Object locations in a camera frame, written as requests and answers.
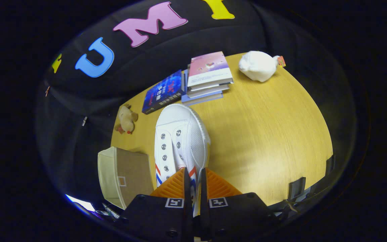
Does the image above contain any white canvas shoe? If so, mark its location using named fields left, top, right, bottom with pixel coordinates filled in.
left=154, top=103, right=211, bottom=217

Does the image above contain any white plush toy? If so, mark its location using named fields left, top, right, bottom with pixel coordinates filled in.
left=239, top=50, right=286, bottom=83

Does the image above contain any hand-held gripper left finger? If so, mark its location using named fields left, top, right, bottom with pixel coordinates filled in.
left=118, top=167, right=194, bottom=242

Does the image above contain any black table clamp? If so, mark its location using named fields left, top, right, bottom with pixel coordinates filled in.
left=326, top=155, right=336, bottom=175
left=288, top=177, right=306, bottom=201

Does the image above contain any dark blue book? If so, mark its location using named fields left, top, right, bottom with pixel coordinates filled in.
left=142, top=70, right=184, bottom=115

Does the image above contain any pink cover book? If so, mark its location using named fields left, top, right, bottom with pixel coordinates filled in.
left=187, top=51, right=234, bottom=91

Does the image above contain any beige fabric storage box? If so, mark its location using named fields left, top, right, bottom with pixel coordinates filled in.
left=97, top=146, right=154, bottom=210

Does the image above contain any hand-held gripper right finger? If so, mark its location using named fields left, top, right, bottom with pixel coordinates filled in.
left=199, top=167, right=278, bottom=242

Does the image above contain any brown plush toy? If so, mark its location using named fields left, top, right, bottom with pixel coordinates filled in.
left=115, top=104, right=139, bottom=135

